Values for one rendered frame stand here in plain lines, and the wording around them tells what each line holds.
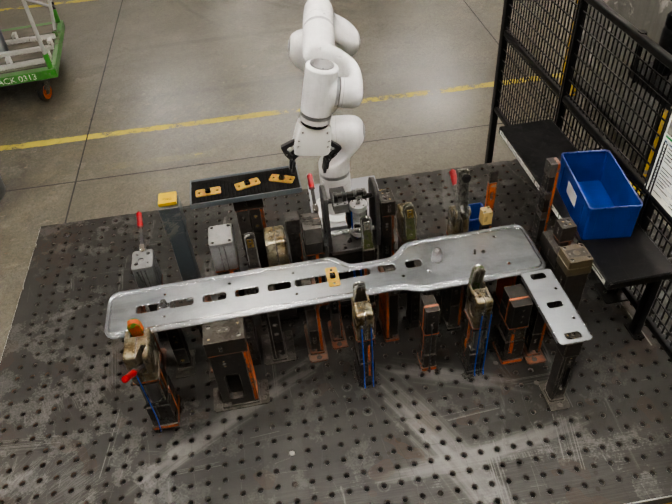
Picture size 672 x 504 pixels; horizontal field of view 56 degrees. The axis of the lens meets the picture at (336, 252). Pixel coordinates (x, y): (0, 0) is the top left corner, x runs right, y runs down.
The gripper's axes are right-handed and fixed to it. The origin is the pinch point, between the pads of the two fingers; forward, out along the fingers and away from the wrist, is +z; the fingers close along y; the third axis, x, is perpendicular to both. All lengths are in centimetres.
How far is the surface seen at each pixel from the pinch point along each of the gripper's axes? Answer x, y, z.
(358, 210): -10.8, -21.4, 25.2
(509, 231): 2, -71, 25
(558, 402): 52, -76, 52
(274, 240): -5.3, 6.7, 32.3
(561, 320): 42, -69, 24
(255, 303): 13.1, 14.3, 41.3
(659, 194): 16, -106, -1
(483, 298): 32, -49, 24
